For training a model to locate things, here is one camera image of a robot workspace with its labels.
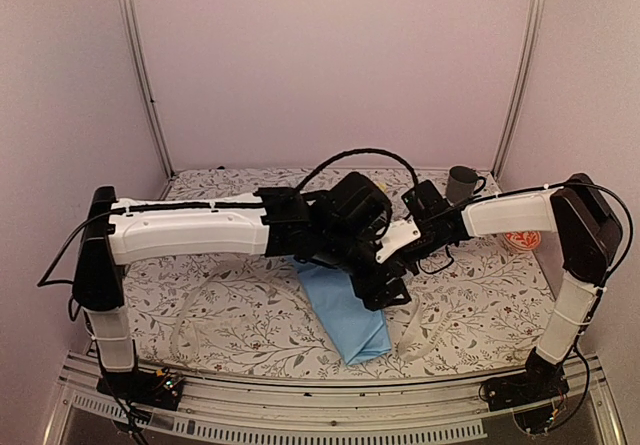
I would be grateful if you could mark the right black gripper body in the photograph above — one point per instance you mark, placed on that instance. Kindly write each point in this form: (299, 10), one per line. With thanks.
(424, 246)

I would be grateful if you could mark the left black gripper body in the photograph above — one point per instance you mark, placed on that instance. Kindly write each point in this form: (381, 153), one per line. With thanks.
(364, 283)

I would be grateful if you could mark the blue wrapping paper sheet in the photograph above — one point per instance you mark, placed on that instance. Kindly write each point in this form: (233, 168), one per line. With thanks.
(358, 334)

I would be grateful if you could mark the cream printed ribbon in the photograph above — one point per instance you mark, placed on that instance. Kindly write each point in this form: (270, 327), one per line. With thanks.
(262, 317)

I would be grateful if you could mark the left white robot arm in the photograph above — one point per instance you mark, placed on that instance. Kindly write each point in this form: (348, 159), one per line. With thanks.
(341, 243)

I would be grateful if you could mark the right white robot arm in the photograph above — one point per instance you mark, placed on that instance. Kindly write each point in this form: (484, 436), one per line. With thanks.
(575, 210)

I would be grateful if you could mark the grey metal mug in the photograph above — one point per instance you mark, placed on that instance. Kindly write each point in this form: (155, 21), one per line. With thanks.
(463, 183)

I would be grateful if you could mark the orange patterned bowl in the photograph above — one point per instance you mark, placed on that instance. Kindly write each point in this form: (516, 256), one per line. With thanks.
(522, 241)

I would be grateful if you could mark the floral patterned table mat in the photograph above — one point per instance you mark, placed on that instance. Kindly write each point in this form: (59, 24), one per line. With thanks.
(483, 306)

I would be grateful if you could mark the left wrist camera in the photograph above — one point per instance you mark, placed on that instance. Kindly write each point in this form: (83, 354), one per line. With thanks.
(399, 234)

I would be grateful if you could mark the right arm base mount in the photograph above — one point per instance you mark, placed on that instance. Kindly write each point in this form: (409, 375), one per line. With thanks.
(525, 390)

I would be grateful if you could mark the front aluminium rail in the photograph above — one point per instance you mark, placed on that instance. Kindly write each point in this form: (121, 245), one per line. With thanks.
(221, 408)

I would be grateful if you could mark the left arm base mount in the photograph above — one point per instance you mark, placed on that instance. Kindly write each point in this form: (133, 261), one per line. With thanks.
(161, 389)

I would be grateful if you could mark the right aluminium frame post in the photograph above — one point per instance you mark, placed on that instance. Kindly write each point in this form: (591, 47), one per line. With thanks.
(534, 18)

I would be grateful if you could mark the aluminium frame post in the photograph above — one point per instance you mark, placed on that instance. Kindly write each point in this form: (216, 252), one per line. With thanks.
(534, 18)
(133, 36)

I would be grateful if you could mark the left aluminium frame post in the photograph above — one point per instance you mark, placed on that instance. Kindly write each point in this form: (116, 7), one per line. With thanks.
(133, 36)

